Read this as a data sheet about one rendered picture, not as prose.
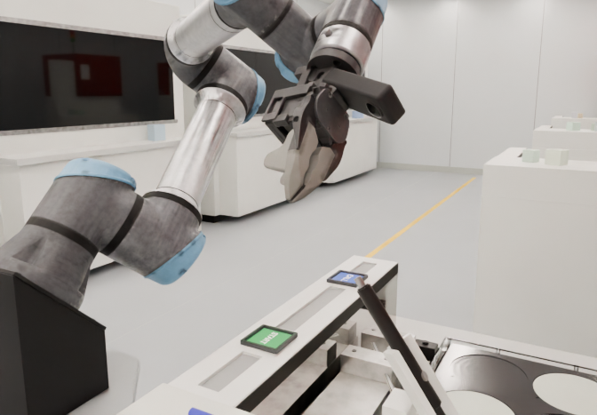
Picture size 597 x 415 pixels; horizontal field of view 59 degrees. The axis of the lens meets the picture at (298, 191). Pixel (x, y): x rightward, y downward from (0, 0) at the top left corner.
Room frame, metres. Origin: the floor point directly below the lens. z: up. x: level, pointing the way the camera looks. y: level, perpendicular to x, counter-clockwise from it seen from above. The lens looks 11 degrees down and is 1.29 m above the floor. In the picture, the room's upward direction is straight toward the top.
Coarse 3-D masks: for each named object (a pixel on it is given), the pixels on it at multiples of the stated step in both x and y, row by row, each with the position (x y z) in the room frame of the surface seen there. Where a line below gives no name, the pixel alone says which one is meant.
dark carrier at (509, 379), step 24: (456, 360) 0.71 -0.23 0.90; (480, 360) 0.71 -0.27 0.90; (504, 360) 0.71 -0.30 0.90; (528, 360) 0.71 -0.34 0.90; (456, 384) 0.64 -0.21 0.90; (480, 384) 0.64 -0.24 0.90; (504, 384) 0.64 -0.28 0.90; (528, 384) 0.64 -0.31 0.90; (528, 408) 0.59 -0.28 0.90; (552, 408) 0.59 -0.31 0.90
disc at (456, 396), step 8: (448, 392) 0.62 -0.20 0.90; (456, 392) 0.62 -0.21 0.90; (464, 392) 0.62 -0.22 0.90; (472, 392) 0.62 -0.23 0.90; (456, 400) 0.60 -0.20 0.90; (464, 400) 0.60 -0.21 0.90; (472, 400) 0.60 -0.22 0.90; (480, 400) 0.60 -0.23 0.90; (488, 400) 0.60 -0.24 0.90; (496, 400) 0.60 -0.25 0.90; (456, 408) 0.59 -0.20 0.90; (464, 408) 0.59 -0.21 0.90; (472, 408) 0.59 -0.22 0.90; (480, 408) 0.59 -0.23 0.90; (488, 408) 0.59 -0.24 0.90; (496, 408) 0.59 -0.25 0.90; (504, 408) 0.59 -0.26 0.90
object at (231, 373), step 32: (352, 256) 1.01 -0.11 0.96; (320, 288) 0.84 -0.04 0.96; (352, 288) 0.84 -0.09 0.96; (288, 320) 0.72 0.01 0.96; (320, 320) 0.71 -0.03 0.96; (224, 352) 0.62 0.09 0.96; (256, 352) 0.62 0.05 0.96; (288, 352) 0.62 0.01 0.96; (192, 384) 0.54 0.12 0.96; (224, 384) 0.55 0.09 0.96; (256, 384) 0.54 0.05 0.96
